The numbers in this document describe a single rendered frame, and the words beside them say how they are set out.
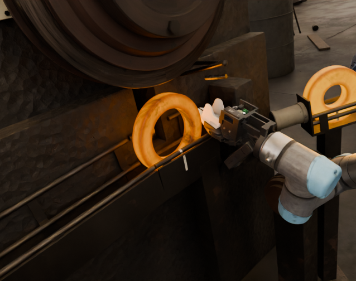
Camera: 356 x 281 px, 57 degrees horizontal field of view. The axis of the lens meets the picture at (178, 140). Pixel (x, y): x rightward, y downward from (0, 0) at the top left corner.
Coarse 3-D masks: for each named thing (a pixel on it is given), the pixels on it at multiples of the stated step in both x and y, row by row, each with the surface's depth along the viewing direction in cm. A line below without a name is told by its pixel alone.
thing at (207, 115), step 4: (208, 104) 78; (204, 108) 80; (208, 108) 79; (212, 108) 78; (200, 112) 83; (204, 112) 81; (208, 112) 80; (212, 112) 78; (200, 116) 82; (204, 116) 81; (208, 116) 80; (212, 116) 79; (204, 120) 81; (208, 120) 80; (212, 120) 80; (216, 120) 78; (212, 124) 79; (216, 124) 79; (216, 128) 78
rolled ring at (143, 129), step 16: (160, 96) 72; (176, 96) 74; (144, 112) 70; (160, 112) 72; (192, 112) 78; (144, 128) 70; (192, 128) 80; (144, 144) 71; (144, 160) 72; (160, 160) 75
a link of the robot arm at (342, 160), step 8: (336, 160) 75; (344, 160) 72; (352, 160) 69; (344, 168) 71; (352, 168) 69; (344, 176) 71; (352, 176) 69; (344, 184) 72; (352, 184) 71; (336, 192) 74
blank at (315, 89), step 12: (324, 72) 86; (336, 72) 86; (348, 72) 86; (312, 84) 87; (324, 84) 87; (336, 84) 87; (348, 84) 88; (312, 96) 88; (348, 96) 89; (312, 108) 90; (324, 108) 90; (348, 108) 91; (336, 120) 92
